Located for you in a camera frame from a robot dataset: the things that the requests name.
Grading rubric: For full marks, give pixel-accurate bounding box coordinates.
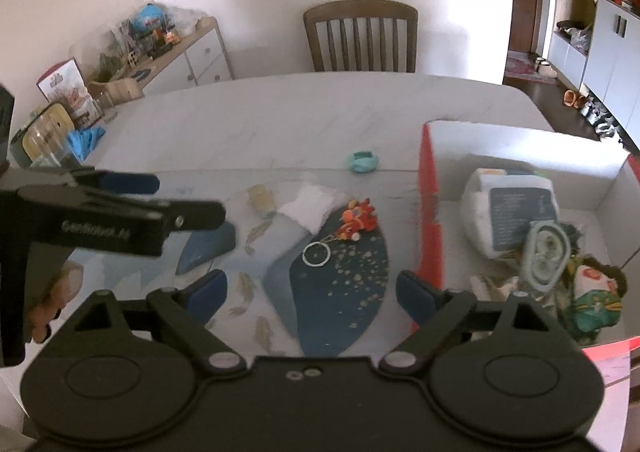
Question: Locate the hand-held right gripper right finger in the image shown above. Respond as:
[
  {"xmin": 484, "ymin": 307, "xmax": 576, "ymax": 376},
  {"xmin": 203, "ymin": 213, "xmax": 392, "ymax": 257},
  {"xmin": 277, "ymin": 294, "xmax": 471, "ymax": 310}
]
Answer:
[{"xmin": 382, "ymin": 269, "xmax": 551, "ymax": 373}]

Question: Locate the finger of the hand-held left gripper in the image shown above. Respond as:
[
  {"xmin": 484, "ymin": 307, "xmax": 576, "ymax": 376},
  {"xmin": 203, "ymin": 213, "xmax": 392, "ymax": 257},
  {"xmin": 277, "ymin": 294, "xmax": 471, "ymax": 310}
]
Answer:
[
  {"xmin": 65, "ymin": 167, "xmax": 160, "ymax": 195},
  {"xmin": 145, "ymin": 201, "xmax": 227, "ymax": 233}
]

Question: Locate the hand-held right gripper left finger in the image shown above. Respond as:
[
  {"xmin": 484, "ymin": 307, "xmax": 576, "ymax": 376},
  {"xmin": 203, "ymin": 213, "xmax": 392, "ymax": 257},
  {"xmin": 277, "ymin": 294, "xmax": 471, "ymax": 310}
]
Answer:
[{"xmin": 75, "ymin": 269, "xmax": 243, "ymax": 373}]

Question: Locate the white wet wipes pack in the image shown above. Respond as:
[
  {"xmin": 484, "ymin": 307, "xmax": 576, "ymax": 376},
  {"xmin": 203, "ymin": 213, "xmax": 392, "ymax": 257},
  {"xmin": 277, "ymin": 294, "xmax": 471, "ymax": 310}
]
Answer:
[{"xmin": 460, "ymin": 168, "xmax": 558, "ymax": 260}]

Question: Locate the green oval case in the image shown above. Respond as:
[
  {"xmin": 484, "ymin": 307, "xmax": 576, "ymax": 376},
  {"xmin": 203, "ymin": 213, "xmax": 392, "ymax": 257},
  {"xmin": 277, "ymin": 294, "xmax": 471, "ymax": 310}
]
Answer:
[{"xmin": 520, "ymin": 219, "xmax": 573, "ymax": 295}]

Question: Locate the red white cardboard box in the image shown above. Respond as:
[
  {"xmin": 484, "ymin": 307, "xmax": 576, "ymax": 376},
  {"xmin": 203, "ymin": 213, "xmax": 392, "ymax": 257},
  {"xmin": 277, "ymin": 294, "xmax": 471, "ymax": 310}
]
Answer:
[{"xmin": 417, "ymin": 119, "xmax": 640, "ymax": 452}]

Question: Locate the person's left hand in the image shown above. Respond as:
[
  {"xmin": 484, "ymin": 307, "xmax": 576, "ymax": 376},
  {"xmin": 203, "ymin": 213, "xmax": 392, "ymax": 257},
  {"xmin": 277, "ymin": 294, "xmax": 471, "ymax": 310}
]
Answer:
[{"xmin": 27, "ymin": 274, "xmax": 71, "ymax": 344}]

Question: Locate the blue cloth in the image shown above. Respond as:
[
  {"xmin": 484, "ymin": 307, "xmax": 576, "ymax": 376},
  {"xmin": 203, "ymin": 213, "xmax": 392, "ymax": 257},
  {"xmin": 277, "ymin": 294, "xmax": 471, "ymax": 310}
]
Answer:
[{"xmin": 65, "ymin": 126, "xmax": 107, "ymax": 163}]

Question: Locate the small beige item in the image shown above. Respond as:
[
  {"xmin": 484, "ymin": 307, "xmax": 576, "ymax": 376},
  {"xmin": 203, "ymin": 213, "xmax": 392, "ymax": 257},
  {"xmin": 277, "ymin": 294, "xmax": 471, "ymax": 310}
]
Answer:
[{"xmin": 248, "ymin": 184, "xmax": 277, "ymax": 219}]

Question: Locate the blue printed table mat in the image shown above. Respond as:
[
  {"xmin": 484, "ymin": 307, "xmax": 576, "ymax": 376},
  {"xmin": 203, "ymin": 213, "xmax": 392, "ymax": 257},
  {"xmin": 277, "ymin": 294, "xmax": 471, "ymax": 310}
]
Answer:
[{"xmin": 65, "ymin": 172, "xmax": 421, "ymax": 358}]

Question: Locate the drinking glass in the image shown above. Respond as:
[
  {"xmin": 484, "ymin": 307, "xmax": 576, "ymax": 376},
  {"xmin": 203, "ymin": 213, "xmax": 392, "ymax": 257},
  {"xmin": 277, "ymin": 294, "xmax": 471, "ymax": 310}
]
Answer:
[{"xmin": 97, "ymin": 92, "xmax": 120, "ymax": 123}]

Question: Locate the red printed tin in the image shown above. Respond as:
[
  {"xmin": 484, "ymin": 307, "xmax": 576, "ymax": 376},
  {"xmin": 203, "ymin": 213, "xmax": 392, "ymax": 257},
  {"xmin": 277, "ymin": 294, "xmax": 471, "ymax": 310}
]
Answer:
[{"xmin": 70, "ymin": 92, "xmax": 101, "ymax": 127}]

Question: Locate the clear glass jar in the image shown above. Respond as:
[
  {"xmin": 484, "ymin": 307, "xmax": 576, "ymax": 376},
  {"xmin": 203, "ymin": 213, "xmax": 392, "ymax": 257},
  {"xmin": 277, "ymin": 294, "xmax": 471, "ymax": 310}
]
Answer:
[{"xmin": 22, "ymin": 124, "xmax": 76, "ymax": 167}]

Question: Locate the light wooden tray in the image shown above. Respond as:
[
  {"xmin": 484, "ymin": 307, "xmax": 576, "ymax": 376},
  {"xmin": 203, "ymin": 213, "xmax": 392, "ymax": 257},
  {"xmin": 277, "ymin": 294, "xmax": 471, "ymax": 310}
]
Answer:
[{"xmin": 102, "ymin": 76, "xmax": 146, "ymax": 105}]

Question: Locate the yellow green tray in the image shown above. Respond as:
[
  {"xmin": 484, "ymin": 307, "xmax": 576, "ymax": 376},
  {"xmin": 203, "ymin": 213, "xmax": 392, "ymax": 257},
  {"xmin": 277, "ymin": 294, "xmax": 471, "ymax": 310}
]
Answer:
[{"xmin": 20, "ymin": 102, "xmax": 73, "ymax": 157}]

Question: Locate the white folded cloth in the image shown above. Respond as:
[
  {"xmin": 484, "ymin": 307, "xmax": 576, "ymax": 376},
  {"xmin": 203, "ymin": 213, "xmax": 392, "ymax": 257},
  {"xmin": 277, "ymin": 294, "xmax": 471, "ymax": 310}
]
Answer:
[{"xmin": 277, "ymin": 184, "xmax": 346, "ymax": 235}]

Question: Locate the red white printed carton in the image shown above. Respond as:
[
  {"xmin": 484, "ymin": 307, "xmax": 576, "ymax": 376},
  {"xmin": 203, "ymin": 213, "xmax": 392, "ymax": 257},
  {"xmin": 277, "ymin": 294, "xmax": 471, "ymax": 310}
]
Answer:
[{"xmin": 36, "ymin": 58, "xmax": 86, "ymax": 105}]

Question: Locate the small teal dish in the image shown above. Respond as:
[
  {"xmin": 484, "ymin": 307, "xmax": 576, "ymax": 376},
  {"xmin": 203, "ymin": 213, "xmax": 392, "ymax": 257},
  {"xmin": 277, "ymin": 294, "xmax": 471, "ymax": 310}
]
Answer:
[{"xmin": 347, "ymin": 151, "xmax": 381, "ymax": 175}]

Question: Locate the white wooden sideboard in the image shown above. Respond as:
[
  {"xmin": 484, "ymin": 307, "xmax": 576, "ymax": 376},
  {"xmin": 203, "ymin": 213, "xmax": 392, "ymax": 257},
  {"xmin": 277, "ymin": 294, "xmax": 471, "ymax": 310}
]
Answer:
[{"xmin": 87, "ymin": 16, "xmax": 235, "ymax": 97}]

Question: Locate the blue globe toy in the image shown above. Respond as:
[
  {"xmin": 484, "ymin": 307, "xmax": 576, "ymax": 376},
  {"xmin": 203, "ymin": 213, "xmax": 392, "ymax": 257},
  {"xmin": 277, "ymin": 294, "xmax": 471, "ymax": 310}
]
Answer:
[{"xmin": 131, "ymin": 4, "xmax": 168, "ymax": 32}]

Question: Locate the crumpled clear plastic bag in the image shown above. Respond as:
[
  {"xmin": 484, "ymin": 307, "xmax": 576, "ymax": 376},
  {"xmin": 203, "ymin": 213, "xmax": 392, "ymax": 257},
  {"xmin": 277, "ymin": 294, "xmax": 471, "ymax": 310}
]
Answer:
[{"xmin": 167, "ymin": 6, "xmax": 203, "ymax": 35}]

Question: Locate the red patterned doormat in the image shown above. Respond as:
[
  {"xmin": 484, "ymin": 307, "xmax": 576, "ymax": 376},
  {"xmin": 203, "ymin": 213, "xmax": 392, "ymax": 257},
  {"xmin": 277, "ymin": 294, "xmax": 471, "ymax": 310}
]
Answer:
[{"xmin": 505, "ymin": 52, "xmax": 556, "ymax": 82}]

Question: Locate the wooden chair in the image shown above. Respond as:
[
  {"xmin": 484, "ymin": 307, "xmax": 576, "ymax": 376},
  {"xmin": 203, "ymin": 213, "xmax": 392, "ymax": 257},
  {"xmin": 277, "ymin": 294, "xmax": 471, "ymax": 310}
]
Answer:
[{"xmin": 303, "ymin": 0, "xmax": 419, "ymax": 73}]

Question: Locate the grey shoe cabinet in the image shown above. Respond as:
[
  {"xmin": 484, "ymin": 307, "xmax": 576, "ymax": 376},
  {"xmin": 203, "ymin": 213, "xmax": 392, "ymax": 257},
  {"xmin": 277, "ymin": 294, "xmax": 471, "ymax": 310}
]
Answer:
[{"xmin": 547, "ymin": 0, "xmax": 640, "ymax": 153}]

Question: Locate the orange plush keychain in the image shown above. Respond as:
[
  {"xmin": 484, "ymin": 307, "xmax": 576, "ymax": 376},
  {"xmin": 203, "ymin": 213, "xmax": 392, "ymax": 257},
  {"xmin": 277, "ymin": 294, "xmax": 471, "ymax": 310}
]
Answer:
[{"xmin": 301, "ymin": 199, "xmax": 378, "ymax": 267}]

